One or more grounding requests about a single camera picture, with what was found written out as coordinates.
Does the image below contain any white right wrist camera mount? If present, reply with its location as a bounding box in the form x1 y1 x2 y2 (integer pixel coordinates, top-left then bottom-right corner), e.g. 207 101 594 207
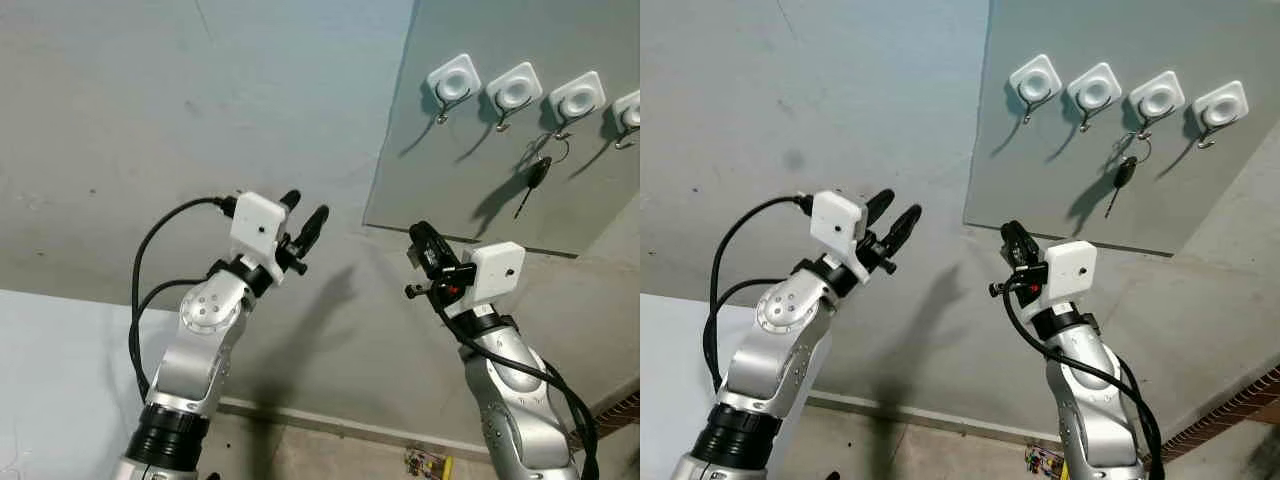
1030 240 1098 321
445 241 526 319

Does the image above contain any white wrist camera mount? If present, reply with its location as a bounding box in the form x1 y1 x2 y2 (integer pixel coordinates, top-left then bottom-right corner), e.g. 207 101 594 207
230 193 289 284
1030 240 1098 321
810 190 869 283
445 241 526 319

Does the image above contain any red brick ledge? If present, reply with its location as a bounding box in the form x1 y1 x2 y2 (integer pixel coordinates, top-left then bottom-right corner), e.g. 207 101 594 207
590 390 641 436
1160 365 1280 461

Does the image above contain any white table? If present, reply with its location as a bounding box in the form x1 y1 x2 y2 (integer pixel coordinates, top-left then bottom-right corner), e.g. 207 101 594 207
0 290 231 480
640 293 831 480

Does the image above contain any small yellow colourful toy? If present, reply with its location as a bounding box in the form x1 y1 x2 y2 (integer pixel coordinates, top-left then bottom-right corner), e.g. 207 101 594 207
404 450 454 480
1024 445 1066 479

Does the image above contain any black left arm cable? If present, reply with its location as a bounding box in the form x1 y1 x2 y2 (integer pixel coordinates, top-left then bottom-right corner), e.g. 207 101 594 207
128 197 239 401
703 194 816 393

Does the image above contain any grey wall board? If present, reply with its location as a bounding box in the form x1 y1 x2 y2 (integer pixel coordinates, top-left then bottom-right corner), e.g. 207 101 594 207
362 0 641 258
963 0 1280 256

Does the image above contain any white square wall hook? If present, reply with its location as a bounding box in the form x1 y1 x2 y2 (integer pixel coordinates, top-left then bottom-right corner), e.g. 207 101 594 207
1192 80 1250 151
612 90 641 151
427 54 482 126
1128 71 1187 140
1009 54 1063 126
486 62 544 133
548 71 607 140
1066 62 1123 134

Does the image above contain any black car key with ring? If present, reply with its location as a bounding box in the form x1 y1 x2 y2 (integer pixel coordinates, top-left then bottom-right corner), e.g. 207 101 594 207
1104 132 1154 220
514 132 573 220

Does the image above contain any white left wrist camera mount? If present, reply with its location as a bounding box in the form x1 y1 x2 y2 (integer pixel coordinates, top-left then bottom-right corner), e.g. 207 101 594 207
230 193 289 284
810 190 869 283

